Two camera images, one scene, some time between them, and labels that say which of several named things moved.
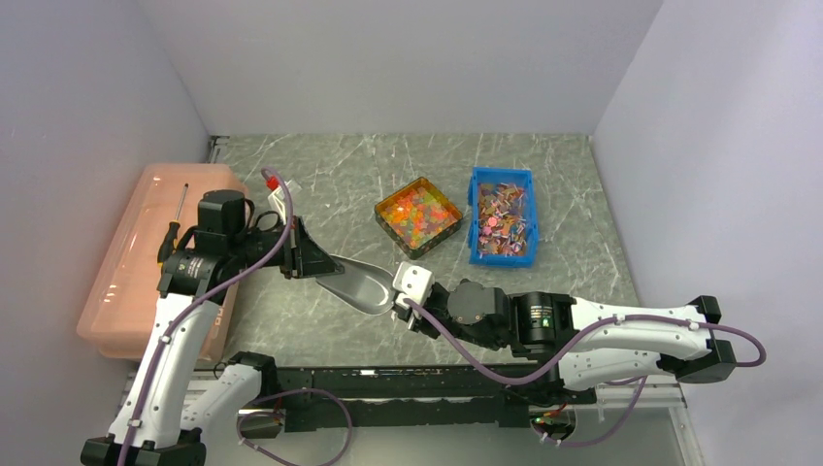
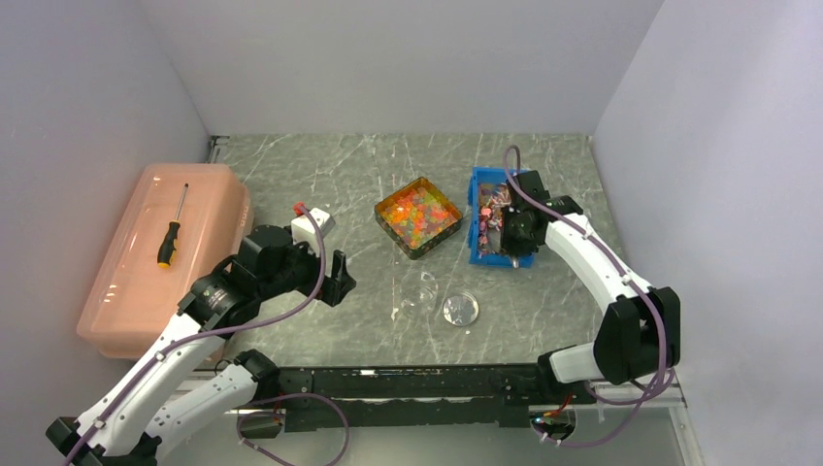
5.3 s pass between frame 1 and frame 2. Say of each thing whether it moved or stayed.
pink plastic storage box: stayed
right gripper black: moved
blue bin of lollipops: stayed
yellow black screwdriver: stayed
